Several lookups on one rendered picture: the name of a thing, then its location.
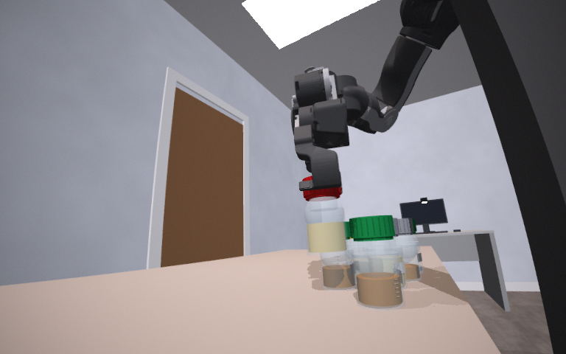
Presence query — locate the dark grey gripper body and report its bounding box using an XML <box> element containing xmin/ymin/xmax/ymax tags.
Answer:
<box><xmin>291</xmin><ymin>75</ymin><xmax>349</xmax><ymax>149</ymax></box>

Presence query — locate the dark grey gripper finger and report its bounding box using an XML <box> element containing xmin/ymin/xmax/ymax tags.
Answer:
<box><xmin>305</xmin><ymin>161</ymin><xmax>343</xmax><ymax>193</ymax></box>
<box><xmin>294</xmin><ymin>115</ymin><xmax>341</xmax><ymax>191</ymax></box>

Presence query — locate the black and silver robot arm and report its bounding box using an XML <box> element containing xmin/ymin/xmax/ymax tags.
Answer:
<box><xmin>291</xmin><ymin>0</ymin><xmax>459</xmax><ymax>134</ymax></box>

